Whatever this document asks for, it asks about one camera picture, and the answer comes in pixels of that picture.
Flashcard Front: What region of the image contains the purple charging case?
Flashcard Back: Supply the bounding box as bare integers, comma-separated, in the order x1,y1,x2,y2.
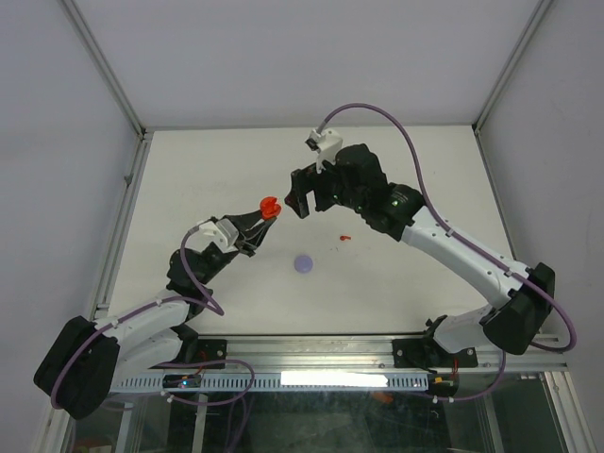
294,255,313,274

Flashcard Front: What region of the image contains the slotted cable duct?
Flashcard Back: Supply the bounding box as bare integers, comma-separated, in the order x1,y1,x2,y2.
110,371,429,394

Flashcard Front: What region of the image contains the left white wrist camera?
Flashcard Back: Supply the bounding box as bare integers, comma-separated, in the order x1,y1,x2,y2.
197,218,240,253

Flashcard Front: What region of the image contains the aluminium mounting rail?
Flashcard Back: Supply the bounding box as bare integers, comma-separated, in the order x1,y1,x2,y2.
59,333,567,374

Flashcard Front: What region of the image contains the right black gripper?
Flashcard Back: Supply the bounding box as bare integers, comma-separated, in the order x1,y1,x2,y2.
284,150,366,219

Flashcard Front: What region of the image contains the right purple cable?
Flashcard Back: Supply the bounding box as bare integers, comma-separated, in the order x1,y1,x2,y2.
316,103,579,405

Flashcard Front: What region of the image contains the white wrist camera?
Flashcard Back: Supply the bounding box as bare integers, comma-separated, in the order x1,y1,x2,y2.
305,128,343,174
197,218,240,253

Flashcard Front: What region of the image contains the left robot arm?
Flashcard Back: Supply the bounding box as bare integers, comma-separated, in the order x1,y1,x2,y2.
33,209,278,420

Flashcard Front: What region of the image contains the red charging case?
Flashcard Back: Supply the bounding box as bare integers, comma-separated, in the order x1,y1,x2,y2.
260,196,282,220

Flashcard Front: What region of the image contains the aluminium frame post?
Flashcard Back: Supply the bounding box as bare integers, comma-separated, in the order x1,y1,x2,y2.
472,0,556,136
58,0,147,141

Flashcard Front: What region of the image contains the left aluminium frame post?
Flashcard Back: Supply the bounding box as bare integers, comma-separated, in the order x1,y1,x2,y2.
58,0,147,141

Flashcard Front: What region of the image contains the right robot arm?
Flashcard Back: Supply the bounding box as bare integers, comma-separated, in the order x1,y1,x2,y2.
285,139,555,365

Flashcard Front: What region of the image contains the right aluminium frame post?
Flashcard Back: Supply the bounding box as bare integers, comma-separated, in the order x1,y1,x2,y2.
472,0,556,136

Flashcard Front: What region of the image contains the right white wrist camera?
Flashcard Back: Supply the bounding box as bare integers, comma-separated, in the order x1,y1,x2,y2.
305,128,343,174

